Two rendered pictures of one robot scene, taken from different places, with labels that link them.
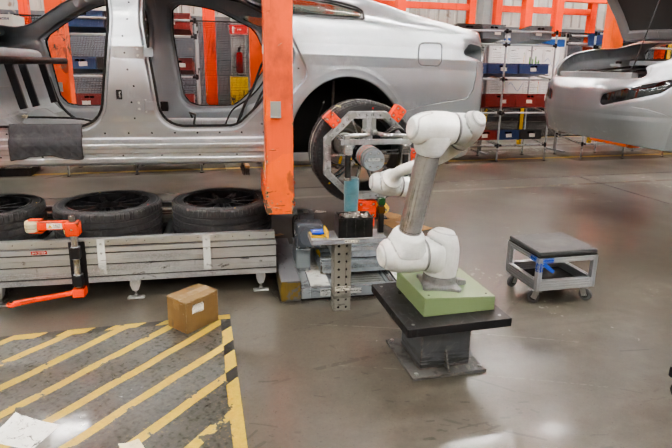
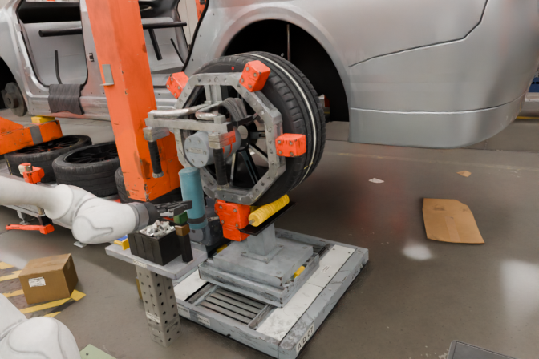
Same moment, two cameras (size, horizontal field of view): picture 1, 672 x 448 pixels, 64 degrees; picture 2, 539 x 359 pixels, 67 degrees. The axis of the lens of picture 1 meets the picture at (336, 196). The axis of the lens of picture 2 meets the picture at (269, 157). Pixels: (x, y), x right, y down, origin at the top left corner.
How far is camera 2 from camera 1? 2.70 m
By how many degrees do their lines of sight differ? 45
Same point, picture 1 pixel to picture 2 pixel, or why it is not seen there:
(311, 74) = (224, 21)
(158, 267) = not seen: hidden behind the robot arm
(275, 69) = (98, 23)
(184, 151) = not seen: hidden behind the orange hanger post
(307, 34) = not seen: outside the picture
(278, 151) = (120, 126)
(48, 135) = (65, 94)
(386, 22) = not seen: outside the picture
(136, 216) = (87, 171)
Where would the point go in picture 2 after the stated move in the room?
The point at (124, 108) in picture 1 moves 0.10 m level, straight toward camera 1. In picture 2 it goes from (96, 70) to (85, 72)
